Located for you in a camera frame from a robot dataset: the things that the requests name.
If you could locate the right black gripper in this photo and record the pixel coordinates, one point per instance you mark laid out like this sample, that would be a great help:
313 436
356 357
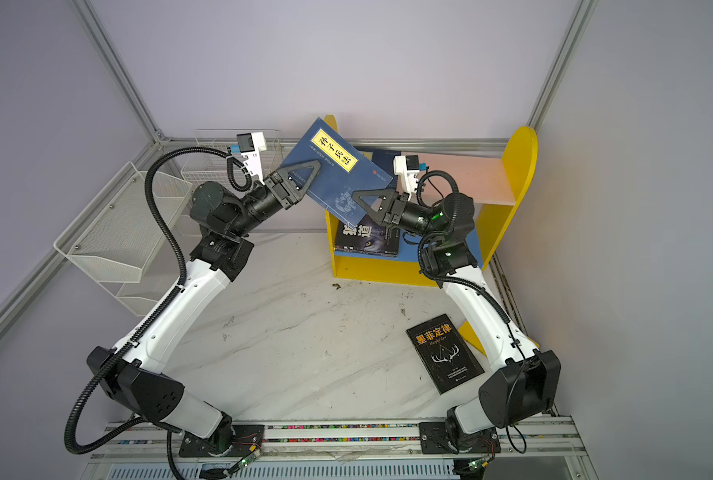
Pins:
396 210

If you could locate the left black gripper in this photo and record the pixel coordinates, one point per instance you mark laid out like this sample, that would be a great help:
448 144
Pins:
283 189

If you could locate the black wolf cover book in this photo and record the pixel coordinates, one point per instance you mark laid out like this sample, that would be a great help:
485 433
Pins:
367 238

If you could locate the black antler cover book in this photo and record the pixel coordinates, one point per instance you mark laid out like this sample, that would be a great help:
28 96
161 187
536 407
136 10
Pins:
444 353

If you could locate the yellow cartoon cover book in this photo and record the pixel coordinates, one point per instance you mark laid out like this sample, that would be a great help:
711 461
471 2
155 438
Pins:
473 336

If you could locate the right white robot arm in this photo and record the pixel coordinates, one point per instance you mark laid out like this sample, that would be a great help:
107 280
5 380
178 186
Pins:
524 379

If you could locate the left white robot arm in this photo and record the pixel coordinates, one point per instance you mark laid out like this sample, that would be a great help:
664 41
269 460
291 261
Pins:
132 373

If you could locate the yellow pink blue bookshelf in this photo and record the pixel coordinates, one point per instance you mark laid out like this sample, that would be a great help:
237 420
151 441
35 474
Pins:
497 187

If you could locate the white mesh two-tier rack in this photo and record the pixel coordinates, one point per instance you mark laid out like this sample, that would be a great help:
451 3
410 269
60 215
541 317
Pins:
117 244

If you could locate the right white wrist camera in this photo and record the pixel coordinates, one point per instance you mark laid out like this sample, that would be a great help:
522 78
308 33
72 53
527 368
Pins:
407 169

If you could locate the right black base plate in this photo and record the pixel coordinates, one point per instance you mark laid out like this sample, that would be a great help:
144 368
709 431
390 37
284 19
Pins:
446 438

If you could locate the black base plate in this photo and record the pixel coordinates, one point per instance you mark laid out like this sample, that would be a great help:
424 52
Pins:
446 438
235 441

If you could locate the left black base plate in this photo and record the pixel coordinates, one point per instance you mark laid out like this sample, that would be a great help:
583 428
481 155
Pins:
235 441

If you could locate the aluminium front rail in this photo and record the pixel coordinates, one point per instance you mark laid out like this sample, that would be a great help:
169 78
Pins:
351 440

